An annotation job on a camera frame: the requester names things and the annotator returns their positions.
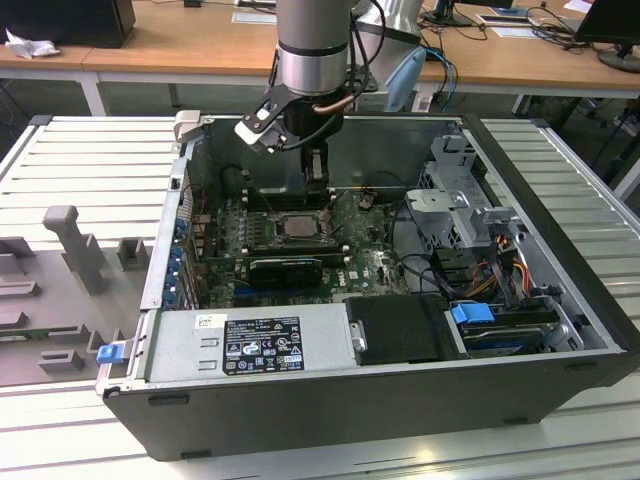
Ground grey case handle latch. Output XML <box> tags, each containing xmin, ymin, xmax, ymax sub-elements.
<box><xmin>172</xmin><ymin>110</ymin><xmax>217</xmax><ymax>147</ymax></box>

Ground pale blue teach pendant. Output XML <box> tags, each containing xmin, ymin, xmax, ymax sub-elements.
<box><xmin>383</xmin><ymin>47</ymin><xmax>427</xmax><ymax>114</ymax></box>

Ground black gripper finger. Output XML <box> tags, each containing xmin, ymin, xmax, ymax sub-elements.
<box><xmin>301</xmin><ymin>144</ymin><xmax>332</xmax><ymax>210</ymax></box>

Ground grey metal drive cage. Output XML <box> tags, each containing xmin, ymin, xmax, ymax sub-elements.
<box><xmin>403</xmin><ymin>133</ymin><xmax>526</xmax><ymax>251</ymax></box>

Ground black computer monitor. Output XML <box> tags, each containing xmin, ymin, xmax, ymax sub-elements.
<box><xmin>573</xmin><ymin>0</ymin><xmax>640</xmax><ymax>74</ymax></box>

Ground black plastic shroud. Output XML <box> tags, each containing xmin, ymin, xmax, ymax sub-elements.
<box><xmin>343</xmin><ymin>293</ymin><xmax>454</xmax><ymax>367</ymax></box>

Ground CPU socket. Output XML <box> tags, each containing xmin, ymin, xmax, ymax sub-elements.
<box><xmin>271</xmin><ymin>211</ymin><xmax>335</xmax><ymax>247</ymax></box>

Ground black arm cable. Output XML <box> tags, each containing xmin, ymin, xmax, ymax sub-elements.
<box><xmin>346</xmin><ymin>0</ymin><xmax>387</xmax><ymax>97</ymax></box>

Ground crumpled white paper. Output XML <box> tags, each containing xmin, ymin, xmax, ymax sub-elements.
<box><xmin>3</xmin><ymin>27</ymin><xmax>62</xmax><ymax>60</ymax></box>

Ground black desktop box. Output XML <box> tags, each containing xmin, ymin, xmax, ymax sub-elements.
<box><xmin>0</xmin><ymin>0</ymin><xmax>137</xmax><ymax>50</ymax></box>

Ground grey power supply unit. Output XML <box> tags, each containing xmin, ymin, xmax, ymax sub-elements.
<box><xmin>127</xmin><ymin>307</ymin><xmax>369</xmax><ymax>387</ymax></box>

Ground hard disk drive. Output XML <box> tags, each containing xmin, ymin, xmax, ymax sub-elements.
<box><xmin>462</xmin><ymin>323</ymin><xmax>549</xmax><ymax>358</ymax></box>

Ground black RAM slot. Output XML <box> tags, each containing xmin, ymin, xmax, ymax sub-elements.
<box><xmin>244</xmin><ymin>252</ymin><xmax>347</xmax><ymax>265</ymax></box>
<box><xmin>244</xmin><ymin>243</ymin><xmax>346</xmax><ymax>255</ymax></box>

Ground black PC case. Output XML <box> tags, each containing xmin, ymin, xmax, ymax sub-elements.
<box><xmin>94</xmin><ymin>112</ymin><xmax>640</xmax><ymax>461</ymax></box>

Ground green motherboard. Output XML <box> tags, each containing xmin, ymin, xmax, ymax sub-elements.
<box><xmin>192</xmin><ymin>187</ymin><xmax>426</xmax><ymax>309</ymax></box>

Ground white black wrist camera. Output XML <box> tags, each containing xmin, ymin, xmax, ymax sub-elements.
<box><xmin>233</xmin><ymin>97</ymin><xmax>301</xmax><ymax>152</ymax></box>

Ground wooden desk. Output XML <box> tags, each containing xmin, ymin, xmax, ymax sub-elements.
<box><xmin>0</xmin><ymin>0</ymin><xmax>640</xmax><ymax>119</ymax></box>

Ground CPU with silver top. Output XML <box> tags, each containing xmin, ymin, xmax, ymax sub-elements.
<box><xmin>283</xmin><ymin>216</ymin><xmax>315</xmax><ymax>238</ymax></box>

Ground blue cable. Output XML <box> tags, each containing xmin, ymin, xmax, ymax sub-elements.
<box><xmin>424</xmin><ymin>47</ymin><xmax>459</xmax><ymax>100</ymax></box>

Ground grey parts rack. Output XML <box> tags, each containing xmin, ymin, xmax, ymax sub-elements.
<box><xmin>0</xmin><ymin>204</ymin><xmax>157</xmax><ymax>387</ymax></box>

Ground blue disk carrier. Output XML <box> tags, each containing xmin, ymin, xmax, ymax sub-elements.
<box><xmin>449</xmin><ymin>301</ymin><xmax>496</xmax><ymax>342</ymax></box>

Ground yellow red wire bundle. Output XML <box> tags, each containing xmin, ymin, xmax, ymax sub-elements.
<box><xmin>469</xmin><ymin>247</ymin><xmax>534</xmax><ymax>302</ymax></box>

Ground black graphics card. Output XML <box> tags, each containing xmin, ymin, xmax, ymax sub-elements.
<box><xmin>248</xmin><ymin>257</ymin><xmax>324</xmax><ymax>289</ymax></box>

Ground metal socket cover frame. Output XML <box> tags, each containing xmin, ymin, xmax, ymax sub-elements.
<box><xmin>273</xmin><ymin>213</ymin><xmax>332</xmax><ymax>245</ymax></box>

